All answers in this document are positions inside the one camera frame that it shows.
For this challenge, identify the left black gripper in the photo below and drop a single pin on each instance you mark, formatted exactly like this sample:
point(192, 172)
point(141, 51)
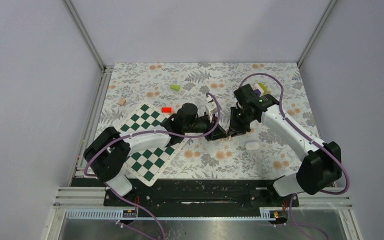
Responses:
point(219, 133)

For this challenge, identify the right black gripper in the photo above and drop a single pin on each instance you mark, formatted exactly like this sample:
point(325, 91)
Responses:
point(235, 129)

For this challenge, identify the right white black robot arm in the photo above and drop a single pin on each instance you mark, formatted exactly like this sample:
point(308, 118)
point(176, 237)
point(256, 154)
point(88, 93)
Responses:
point(319, 160)

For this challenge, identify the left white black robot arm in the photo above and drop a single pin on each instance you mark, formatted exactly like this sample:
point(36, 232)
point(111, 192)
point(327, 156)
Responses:
point(185, 124)

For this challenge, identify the floral patterned table mat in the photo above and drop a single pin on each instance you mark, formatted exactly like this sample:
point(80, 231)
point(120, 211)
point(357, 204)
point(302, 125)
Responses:
point(199, 158)

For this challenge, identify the purple block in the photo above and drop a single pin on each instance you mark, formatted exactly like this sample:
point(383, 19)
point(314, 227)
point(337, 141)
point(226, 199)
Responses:
point(258, 90)

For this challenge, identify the lime green block far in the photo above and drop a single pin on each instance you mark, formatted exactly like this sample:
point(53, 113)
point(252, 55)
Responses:
point(263, 88)

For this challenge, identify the lime green block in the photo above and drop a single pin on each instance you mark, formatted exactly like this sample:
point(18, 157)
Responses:
point(263, 88)
point(175, 87)

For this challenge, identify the red block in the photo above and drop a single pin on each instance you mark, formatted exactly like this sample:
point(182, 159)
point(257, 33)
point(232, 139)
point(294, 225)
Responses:
point(166, 109)

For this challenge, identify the lime green block left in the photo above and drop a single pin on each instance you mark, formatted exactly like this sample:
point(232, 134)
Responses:
point(175, 87)

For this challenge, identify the green white chessboard mat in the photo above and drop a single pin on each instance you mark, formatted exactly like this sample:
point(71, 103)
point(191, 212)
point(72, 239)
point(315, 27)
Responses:
point(150, 154)

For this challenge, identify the tan wooden block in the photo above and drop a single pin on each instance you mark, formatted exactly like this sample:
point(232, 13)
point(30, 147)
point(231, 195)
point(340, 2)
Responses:
point(122, 102)

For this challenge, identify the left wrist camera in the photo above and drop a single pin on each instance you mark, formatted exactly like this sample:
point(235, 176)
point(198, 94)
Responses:
point(211, 108)

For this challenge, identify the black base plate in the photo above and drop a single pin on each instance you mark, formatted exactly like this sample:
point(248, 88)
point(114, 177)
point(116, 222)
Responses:
point(201, 198)

